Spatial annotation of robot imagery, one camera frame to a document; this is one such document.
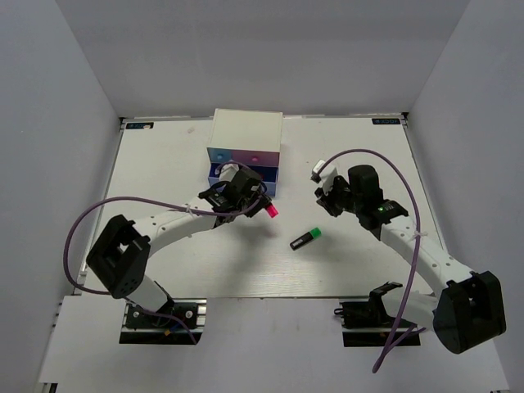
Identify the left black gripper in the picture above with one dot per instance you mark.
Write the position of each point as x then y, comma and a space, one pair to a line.
257, 195

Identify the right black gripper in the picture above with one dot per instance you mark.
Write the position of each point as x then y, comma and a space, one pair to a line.
327, 200

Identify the purple-blue wide drawer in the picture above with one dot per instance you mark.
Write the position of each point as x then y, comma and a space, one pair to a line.
268, 174

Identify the pink cap highlighter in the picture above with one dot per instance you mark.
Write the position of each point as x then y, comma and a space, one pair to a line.
269, 207

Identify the pink drawer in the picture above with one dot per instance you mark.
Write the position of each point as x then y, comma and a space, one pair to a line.
257, 158

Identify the green cap highlighter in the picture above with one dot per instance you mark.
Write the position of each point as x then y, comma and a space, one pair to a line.
305, 239

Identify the light blue small drawer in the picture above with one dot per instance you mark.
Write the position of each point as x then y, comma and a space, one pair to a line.
219, 155

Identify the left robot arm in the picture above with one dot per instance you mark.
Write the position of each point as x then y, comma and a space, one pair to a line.
121, 252

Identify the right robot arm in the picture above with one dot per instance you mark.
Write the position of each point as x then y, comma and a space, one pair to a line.
464, 308

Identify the white drawer cabinet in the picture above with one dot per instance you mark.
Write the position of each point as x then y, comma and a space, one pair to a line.
246, 130

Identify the right blue corner label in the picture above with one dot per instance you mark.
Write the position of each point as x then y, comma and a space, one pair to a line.
386, 121

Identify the blue corner label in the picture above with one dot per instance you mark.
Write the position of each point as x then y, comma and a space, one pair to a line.
139, 125
386, 121

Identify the left blue corner label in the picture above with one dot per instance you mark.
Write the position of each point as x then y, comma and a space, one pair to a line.
139, 125

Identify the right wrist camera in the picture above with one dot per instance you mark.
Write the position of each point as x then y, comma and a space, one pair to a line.
324, 174

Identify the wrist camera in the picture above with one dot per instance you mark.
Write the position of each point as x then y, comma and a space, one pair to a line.
324, 174
226, 171

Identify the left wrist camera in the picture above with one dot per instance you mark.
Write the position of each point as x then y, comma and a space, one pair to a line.
226, 171

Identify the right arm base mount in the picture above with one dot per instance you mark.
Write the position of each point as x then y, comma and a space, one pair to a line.
359, 328

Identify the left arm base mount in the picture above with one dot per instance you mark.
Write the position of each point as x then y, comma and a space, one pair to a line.
143, 329

